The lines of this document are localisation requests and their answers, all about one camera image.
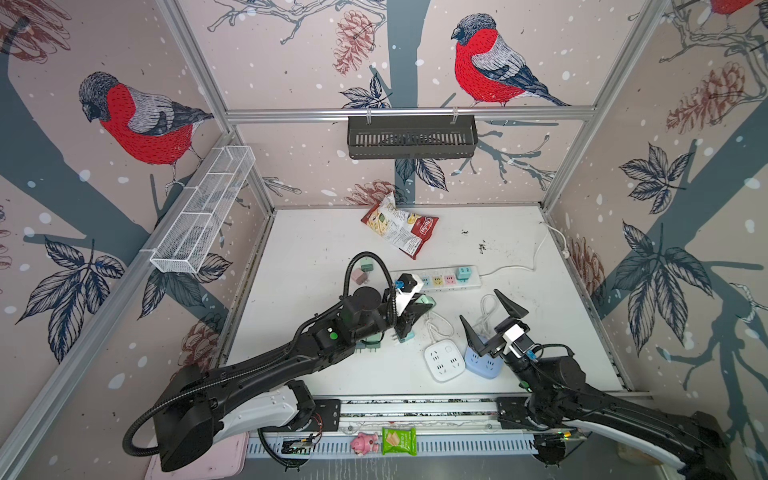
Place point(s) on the pink toy pig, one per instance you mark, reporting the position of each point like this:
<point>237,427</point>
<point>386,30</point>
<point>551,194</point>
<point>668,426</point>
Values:
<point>364,444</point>

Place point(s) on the pink tray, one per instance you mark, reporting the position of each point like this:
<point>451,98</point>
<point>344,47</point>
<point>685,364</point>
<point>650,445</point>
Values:
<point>225,459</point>

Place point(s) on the red white chips bag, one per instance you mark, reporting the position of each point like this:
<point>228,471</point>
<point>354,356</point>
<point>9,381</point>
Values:
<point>406,231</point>

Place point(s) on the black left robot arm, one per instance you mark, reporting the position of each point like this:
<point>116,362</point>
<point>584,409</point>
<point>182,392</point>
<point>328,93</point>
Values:
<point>195,408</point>

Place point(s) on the pink plug adapter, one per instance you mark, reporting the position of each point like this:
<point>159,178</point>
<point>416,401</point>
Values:
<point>359,276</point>

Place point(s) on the white multicolour power strip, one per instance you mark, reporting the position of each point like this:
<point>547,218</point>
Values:
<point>443,279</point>

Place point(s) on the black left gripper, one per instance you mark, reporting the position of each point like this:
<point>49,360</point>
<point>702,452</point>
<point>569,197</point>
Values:
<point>409,317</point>

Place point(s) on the green plug adapter far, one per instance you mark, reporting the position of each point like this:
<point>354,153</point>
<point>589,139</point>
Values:
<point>366,265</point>

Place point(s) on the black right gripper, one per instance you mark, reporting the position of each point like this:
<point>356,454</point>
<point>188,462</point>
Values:
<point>479,345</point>

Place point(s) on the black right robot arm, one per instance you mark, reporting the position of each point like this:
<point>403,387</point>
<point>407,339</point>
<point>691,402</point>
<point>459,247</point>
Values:
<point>559,399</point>

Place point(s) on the green snack packet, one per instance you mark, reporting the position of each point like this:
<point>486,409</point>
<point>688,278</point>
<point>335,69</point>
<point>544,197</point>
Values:
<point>396,441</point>

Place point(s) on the green plug adapter front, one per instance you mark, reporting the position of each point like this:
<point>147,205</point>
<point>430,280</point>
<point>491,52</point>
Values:
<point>370,344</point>

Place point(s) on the black hanging wire basket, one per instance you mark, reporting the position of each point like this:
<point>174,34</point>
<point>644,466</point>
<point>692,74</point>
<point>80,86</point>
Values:
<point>412,137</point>

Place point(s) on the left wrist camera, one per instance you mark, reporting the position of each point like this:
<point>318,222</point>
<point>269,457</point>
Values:
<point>407,286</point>

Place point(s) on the white wire mesh shelf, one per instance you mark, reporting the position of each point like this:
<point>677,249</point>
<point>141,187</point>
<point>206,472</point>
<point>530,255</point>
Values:
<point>193,232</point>

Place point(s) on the white square power socket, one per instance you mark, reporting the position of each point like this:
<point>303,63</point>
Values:
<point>444,360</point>

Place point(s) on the teal plug adapter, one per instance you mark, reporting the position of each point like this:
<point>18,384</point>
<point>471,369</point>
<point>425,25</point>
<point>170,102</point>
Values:
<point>463,274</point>
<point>408,337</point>

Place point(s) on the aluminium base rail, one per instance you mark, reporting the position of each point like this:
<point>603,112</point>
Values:
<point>446,426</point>

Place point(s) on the light green plug adapter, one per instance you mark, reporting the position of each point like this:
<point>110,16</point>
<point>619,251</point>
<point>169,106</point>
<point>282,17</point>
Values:
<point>426,300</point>

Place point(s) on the blue square power socket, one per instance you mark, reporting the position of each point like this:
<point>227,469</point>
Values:
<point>485,366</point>

